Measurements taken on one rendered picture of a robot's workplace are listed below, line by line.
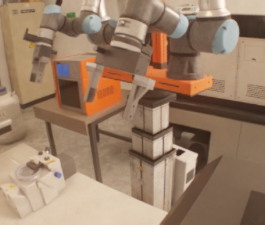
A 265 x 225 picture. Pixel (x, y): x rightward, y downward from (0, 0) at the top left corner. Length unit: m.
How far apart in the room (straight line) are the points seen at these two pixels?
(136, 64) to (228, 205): 0.37
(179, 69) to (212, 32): 0.20
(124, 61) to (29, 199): 0.44
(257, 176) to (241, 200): 0.05
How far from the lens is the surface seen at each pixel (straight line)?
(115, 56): 0.56
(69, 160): 0.75
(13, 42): 4.40
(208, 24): 0.76
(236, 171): 0.30
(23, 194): 0.69
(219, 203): 0.25
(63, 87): 1.93
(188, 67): 0.86
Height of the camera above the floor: 1.37
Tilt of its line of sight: 22 degrees down
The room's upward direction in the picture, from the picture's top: 3 degrees counter-clockwise
